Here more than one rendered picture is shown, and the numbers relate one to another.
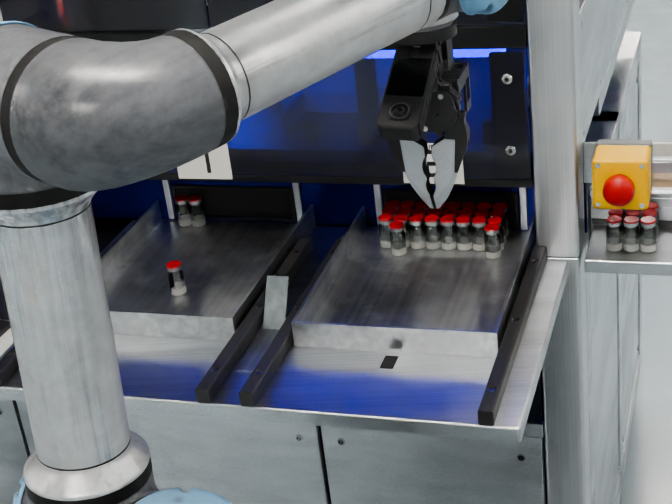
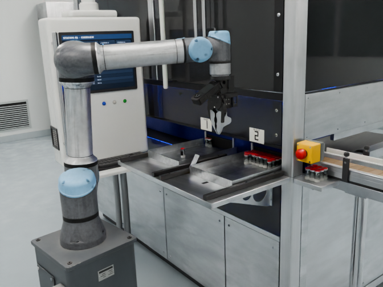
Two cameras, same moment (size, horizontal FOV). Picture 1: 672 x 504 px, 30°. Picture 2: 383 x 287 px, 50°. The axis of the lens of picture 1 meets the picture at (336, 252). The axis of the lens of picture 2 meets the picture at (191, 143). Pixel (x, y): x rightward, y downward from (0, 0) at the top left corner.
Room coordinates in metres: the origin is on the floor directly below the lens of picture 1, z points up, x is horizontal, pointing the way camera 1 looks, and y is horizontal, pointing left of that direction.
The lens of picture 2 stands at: (0.02, -0.85, 1.43)
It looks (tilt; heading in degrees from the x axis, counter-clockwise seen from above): 14 degrees down; 34
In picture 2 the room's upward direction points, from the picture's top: 2 degrees counter-clockwise
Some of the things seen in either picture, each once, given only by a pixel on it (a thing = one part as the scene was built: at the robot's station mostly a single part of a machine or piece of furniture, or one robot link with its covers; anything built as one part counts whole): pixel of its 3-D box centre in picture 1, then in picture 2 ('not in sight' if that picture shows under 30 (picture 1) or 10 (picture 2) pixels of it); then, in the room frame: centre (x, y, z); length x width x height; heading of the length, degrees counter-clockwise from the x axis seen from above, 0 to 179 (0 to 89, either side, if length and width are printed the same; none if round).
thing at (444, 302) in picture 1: (423, 274); (240, 167); (1.49, -0.11, 0.90); 0.34 x 0.26 x 0.04; 160
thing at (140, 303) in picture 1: (192, 263); (192, 151); (1.60, 0.21, 0.90); 0.34 x 0.26 x 0.04; 160
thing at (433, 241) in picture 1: (440, 232); (259, 160); (1.59, -0.15, 0.90); 0.18 x 0.02 x 0.05; 70
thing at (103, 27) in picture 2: not in sight; (96, 86); (1.60, 0.81, 1.19); 0.50 x 0.19 x 0.78; 157
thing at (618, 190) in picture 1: (619, 189); (301, 154); (1.47, -0.37, 0.99); 0.04 x 0.04 x 0.04; 70
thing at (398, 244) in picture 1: (397, 238); (246, 159); (1.59, -0.09, 0.90); 0.02 x 0.02 x 0.05
